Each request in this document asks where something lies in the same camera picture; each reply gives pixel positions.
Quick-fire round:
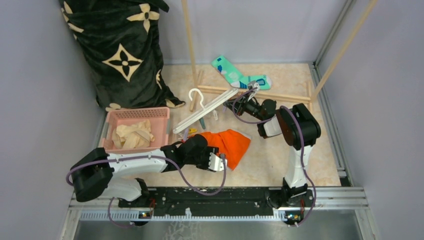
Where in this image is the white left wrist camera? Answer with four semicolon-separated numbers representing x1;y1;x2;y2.
207;153;227;172

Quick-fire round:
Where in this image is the white multi-clip hanger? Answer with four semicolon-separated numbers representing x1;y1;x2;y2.
172;88;239;134

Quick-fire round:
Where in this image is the purple clothes peg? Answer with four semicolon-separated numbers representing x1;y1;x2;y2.
182;128;189;142

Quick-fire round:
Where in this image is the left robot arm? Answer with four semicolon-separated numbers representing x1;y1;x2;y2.
65;134;228;207

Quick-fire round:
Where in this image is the teal clothes peg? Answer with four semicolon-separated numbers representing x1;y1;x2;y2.
199;118;206;130

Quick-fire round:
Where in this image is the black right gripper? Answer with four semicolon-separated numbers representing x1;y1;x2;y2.
223;91;265;122

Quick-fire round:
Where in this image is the green blue patterned sock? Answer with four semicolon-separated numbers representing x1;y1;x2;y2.
211;55;273;90

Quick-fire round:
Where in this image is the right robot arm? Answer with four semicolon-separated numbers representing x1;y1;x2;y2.
223;97;322;207

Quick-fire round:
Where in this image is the black floral blanket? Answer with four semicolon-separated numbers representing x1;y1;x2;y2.
59;0;184;112

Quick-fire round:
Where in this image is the pink plastic basket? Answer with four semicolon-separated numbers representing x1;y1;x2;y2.
98;107;170;154

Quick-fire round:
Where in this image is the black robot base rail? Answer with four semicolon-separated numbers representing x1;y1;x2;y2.
118;187;315;217

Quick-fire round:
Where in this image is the orange underwear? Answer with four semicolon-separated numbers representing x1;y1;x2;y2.
199;129;252;170

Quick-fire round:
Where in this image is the beige cloth in basket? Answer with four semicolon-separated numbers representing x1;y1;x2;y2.
112;120;156;150

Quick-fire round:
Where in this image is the yellow clothes peg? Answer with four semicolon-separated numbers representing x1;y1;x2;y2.
188;128;198;134

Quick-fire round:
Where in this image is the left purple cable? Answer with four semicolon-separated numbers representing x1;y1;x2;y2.
65;152;228;229

